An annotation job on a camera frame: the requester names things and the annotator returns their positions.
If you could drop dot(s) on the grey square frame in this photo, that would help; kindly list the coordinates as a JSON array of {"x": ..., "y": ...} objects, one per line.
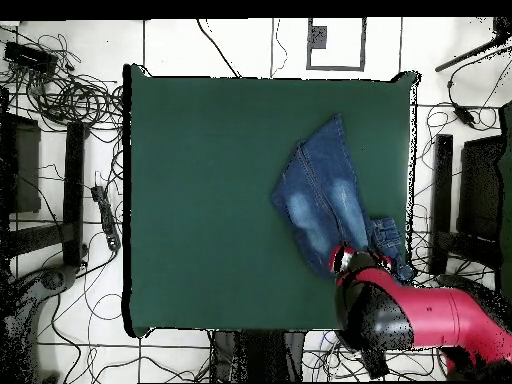
[{"x": 363, "y": 44}]

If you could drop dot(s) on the black power adapter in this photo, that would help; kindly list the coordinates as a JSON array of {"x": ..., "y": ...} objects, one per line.
[{"x": 464, "y": 114}]

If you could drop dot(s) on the dark rectangular panel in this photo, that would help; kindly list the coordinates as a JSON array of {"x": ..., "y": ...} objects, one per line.
[
  {"x": 480, "y": 188},
  {"x": 26, "y": 168}
]

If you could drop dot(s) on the black power strip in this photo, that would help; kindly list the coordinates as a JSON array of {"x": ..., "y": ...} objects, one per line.
[{"x": 106, "y": 216}]

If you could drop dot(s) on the black upright stand bar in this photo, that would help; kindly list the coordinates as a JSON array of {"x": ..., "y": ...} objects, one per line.
[
  {"x": 74, "y": 192},
  {"x": 442, "y": 192}
]

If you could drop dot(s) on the grey wheeled stand base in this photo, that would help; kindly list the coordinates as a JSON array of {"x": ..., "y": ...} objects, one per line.
[{"x": 24, "y": 304}]

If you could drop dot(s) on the dark green table cloth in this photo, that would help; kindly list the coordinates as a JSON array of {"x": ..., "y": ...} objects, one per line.
[{"x": 192, "y": 200}]

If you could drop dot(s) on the small grey square plate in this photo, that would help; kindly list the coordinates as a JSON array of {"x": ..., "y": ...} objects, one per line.
[{"x": 318, "y": 37}]

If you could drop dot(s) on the blue denim jeans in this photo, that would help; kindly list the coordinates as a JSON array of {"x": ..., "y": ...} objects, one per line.
[{"x": 320, "y": 188}]

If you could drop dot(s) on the black tripod pole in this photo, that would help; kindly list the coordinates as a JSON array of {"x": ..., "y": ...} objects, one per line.
[{"x": 472, "y": 52}]

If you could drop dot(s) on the black flat box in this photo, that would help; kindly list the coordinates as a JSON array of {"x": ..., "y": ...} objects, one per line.
[{"x": 30, "y": 56}]

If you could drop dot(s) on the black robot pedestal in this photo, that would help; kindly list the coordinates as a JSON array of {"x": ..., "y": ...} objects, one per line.
[{"x": 260, "y": 356}]

